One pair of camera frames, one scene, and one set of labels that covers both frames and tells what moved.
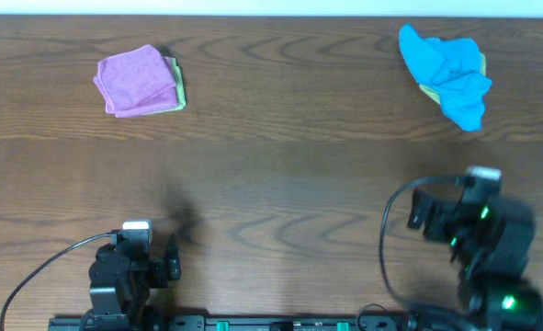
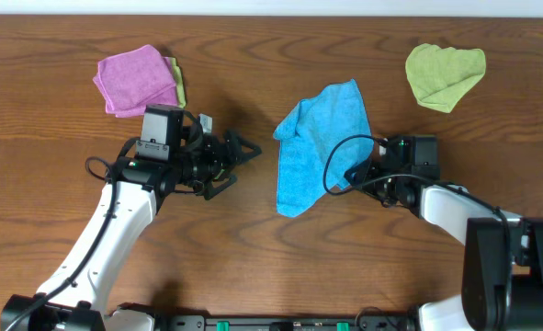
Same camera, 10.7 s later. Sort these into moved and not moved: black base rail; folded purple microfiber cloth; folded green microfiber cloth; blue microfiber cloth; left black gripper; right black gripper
Moved: left black gripper; right black gripper; blue microfiber cloth
Not moved: folded green microfiber cloth; folded purple microfiber cloth; black base rail
